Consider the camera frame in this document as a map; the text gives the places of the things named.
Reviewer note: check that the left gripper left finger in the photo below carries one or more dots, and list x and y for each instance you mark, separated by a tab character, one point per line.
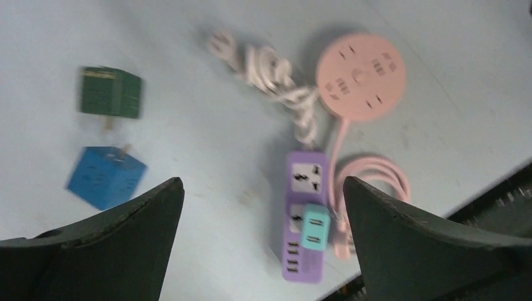
118	254

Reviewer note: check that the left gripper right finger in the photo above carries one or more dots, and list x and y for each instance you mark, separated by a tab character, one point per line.
406	253

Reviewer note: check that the teal USB charger plug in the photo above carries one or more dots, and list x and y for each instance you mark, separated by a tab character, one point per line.
315	227

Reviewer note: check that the blue cube socket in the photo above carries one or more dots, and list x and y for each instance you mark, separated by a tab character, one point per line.
105	176

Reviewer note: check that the purple power strip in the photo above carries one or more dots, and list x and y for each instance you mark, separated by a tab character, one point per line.
307	178

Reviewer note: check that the dark green cube socket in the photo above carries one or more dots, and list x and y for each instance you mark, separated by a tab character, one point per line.
110	92

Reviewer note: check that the pink round power strip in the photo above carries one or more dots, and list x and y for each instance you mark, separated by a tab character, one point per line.
360	77

